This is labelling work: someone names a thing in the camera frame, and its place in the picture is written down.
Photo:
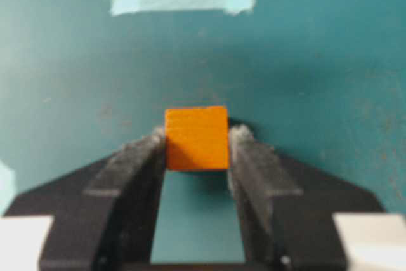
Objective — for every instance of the orange wooden cube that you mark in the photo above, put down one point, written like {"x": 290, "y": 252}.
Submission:
{"x": 197, "y": 139}

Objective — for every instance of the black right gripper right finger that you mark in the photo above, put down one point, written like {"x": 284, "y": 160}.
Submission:
{"x": 285, "y": 207}

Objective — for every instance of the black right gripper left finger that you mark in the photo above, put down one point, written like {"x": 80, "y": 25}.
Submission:
{"x": 94, "y": 218}

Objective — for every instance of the small light blue tape strip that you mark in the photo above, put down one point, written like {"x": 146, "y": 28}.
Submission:
{"x": 7, "y": 186}

